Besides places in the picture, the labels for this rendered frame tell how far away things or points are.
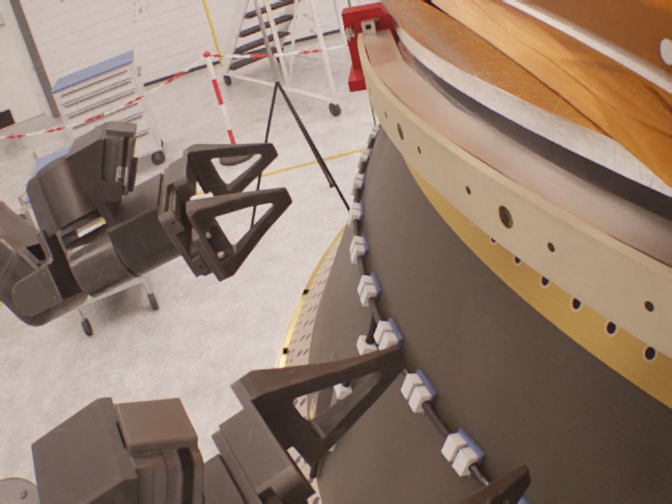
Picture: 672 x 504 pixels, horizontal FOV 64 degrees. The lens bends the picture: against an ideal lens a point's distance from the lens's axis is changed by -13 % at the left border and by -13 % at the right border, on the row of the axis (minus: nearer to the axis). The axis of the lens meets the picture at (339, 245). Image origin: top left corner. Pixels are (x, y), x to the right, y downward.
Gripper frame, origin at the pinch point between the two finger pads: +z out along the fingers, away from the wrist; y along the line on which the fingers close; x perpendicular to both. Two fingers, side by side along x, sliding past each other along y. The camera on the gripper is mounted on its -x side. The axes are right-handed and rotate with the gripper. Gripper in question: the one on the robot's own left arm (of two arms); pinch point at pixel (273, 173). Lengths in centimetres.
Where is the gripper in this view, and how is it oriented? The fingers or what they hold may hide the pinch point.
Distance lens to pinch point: 52.1
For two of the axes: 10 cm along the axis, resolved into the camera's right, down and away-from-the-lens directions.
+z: 9.1, -4.2, -0.3
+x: 3.7, 7.5, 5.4
